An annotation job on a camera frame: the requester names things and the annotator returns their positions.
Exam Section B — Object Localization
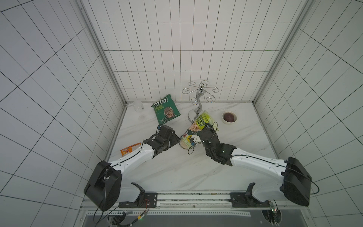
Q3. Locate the blue patterned breakfast bowl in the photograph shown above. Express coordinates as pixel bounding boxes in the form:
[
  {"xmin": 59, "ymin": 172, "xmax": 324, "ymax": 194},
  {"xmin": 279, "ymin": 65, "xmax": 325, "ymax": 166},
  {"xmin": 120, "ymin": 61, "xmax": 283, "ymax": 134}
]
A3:
[{"xmin": 179, "ymin": 135, "xmax": 195, "ymax": 150}]

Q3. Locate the green oats bag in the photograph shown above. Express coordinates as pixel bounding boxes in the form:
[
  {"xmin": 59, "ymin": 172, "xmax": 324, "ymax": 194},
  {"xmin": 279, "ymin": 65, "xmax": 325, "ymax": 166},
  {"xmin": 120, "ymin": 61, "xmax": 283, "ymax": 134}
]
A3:
[{"xmin": 182, "ymin": 111, "xmax": 216, "ymax": 137}]

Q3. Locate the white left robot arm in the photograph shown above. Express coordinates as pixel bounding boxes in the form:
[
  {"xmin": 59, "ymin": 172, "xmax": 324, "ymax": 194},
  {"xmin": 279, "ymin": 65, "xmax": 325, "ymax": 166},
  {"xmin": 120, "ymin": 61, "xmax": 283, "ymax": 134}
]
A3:
[{"xmin": 84, "ymin": 125, "xmax": 180, "ymax": 211}]

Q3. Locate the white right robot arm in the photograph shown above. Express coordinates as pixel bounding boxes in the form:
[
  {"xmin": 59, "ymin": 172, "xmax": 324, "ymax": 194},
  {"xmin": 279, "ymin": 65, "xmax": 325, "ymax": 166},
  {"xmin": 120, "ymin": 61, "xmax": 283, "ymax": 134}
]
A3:
[{"xmin": 199, "ymin": 124, "xmax": 313, "ymax": 207}]

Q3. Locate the green crisps bag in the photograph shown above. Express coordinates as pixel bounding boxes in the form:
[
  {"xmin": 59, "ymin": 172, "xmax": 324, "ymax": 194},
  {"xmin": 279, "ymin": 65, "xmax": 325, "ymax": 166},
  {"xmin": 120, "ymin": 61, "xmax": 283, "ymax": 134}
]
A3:
[{"xmin": 151, "ymin": 94, "xmax": 181, "ymax": 125}]

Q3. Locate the white cup with dark drink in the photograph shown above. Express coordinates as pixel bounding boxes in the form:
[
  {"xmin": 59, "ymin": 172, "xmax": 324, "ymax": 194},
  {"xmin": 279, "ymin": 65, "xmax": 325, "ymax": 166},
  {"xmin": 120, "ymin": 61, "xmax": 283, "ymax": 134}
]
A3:
[{"xmin": 222, "ymin": 111, "xmax": 237, "ymax": 124}]

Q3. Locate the chrome mug tree stand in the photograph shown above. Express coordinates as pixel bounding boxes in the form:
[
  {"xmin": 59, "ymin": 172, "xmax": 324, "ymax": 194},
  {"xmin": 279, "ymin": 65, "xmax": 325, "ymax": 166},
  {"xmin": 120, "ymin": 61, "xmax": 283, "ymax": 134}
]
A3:
[{"xmin": 182, "ymin": 80, "xmax": 220, "ymax": 123}]

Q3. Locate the orange snack packet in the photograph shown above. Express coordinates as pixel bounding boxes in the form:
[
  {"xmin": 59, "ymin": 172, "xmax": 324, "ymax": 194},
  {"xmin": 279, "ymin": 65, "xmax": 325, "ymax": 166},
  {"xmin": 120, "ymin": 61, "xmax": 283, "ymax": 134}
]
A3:
[{"xmin": 120, "ymin": 142, "xmax": 141, "ymax": 156}]

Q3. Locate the clear wine glass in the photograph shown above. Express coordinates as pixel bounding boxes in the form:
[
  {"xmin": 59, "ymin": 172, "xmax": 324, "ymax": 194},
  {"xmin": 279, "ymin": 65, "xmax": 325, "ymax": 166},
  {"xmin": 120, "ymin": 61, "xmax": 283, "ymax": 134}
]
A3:
[{"xmin": 133, "ymin": 100, "xmax": 147, "ymax": 122}]

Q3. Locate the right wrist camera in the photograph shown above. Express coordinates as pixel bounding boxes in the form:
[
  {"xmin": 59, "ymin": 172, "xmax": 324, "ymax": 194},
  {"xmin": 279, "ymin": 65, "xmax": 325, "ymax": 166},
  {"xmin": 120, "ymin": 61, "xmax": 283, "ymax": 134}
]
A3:
[{"xmin": 190, "ymin": 135, "xmax": 202, "ymax": 145}]

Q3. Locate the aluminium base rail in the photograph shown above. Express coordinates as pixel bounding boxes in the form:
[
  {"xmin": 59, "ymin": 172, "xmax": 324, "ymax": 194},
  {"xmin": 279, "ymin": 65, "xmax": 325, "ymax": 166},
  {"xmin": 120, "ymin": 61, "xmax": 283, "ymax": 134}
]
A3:
[{"xmin": 80, "ymin": 191, "xmax": 307, "ymax": 215}]

